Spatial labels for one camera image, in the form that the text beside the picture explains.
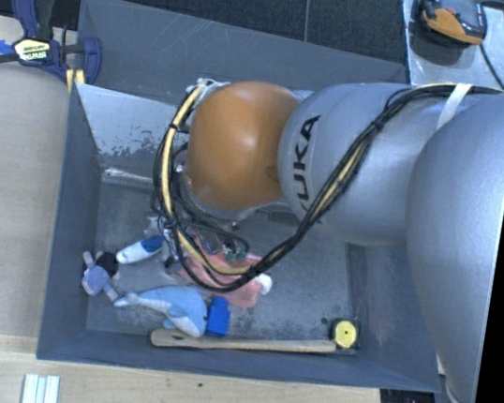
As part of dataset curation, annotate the pink cloth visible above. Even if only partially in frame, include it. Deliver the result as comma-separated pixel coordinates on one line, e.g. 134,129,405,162
171,231,280,314

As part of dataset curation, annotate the blue whale plush toy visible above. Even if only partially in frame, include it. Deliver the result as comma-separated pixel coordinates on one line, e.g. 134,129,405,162
110,275,215,340

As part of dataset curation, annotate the white and blue toy bottle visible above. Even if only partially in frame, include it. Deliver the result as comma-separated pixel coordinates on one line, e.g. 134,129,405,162
114,228,168,272

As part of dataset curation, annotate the blue block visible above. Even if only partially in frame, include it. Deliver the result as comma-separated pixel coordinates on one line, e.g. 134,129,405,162
203,294,234,340

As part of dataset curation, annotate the wooden spatula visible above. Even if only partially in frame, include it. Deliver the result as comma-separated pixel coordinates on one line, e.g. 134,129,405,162
147,312,339,377

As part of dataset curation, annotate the grey metal bin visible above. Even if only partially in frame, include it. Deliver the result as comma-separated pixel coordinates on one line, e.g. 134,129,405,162
23,0,497,403

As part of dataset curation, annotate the grey-blue toy animal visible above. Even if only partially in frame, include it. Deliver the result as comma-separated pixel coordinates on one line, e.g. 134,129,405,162
76,248,126,304

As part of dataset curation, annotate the yellow and black tape measure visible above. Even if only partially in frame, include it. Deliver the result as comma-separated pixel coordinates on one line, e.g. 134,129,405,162
325,317,363,354

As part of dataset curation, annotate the pale wood board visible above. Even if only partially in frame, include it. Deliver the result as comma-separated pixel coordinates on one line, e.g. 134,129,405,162
0,59,82,345

